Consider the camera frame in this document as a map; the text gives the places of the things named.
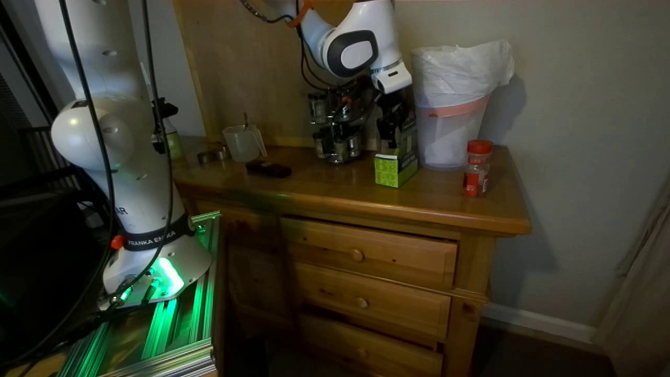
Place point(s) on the beige door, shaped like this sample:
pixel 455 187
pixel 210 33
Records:
pixel 641 299

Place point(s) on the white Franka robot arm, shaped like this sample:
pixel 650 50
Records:
pixel 139 195

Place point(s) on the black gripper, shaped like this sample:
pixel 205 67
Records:
pixel 396 108

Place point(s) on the white baseboard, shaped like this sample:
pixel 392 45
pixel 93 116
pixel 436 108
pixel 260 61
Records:
pixel 536 325

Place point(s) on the glass spice jar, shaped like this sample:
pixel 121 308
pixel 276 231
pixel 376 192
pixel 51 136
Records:
pixel 341 149
pixel 319 108
pixel 323 144

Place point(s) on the red spice bottle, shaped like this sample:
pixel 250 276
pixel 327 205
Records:
pixel 478 168

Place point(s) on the wooden dresser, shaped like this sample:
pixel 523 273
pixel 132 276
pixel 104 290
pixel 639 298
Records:
pixel 419 200

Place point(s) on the small flat black object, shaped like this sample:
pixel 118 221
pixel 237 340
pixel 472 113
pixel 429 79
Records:
pixel 269 168

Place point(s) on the small greenish bottle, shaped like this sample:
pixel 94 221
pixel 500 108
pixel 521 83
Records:
pixel 175 144

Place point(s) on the aluminium robot stand frame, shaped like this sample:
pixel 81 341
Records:
pixel 168 327

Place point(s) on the wooden drawer with knob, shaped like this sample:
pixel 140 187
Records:
pixel 378 347
pixel 390 299
pixel 390 252

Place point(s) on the wooden back panel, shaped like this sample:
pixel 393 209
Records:
pixel 243 70

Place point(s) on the small metal object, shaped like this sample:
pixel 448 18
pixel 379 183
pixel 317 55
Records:
pixel 211 155

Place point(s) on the green tea box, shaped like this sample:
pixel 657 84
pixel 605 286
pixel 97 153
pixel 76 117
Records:
pixel 393 169

